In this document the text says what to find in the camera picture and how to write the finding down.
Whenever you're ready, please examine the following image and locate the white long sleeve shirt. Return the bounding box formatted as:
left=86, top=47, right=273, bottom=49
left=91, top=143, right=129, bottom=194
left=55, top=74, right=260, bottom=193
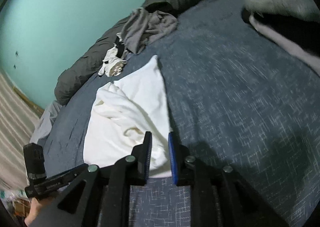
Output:
left=83, top=55, right=171, bottom=178

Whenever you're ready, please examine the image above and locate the folded grey clothes stack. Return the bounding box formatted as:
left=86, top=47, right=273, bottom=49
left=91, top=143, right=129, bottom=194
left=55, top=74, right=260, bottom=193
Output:
left=241, top=0, right=319, bottom=74

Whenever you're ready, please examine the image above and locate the person's left hand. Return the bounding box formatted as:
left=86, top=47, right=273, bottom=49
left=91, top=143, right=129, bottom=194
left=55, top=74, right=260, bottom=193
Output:
left=24, top=197, right=55, bottom=226

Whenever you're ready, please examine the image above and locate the light grey blanket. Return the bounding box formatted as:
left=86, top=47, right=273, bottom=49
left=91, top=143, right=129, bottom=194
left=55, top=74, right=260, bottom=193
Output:
left=29, top=101, right=62, bottom=145

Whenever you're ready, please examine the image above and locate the striped beige curtain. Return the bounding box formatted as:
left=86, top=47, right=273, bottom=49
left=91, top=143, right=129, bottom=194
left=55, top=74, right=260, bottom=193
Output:
left=1, top=72, right=39, bottom=190

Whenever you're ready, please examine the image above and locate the navy blue bed sheet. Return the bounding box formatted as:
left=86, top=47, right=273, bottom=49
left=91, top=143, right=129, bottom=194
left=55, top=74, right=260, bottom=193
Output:
left=42, top=0, right=320, bottom=227

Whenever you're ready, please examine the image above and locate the white black trimmed garment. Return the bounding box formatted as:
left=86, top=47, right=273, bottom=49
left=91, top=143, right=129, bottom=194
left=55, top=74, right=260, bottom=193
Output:
left=98, top=32, right=129, bottom=77

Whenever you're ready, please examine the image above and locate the grey crumpled garment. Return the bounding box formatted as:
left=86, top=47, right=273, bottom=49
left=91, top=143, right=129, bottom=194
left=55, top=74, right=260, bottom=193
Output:
left=121, top=7, right=178, bottom=54

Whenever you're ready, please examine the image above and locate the dark grey rolled duvet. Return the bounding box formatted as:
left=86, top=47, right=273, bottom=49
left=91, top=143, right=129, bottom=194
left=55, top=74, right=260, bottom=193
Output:
left=54, top=0, right=202, bottom=105

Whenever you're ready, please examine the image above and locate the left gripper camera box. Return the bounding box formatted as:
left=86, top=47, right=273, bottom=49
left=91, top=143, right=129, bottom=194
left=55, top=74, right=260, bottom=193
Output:
left=23, top=143, right=47, bottom=180

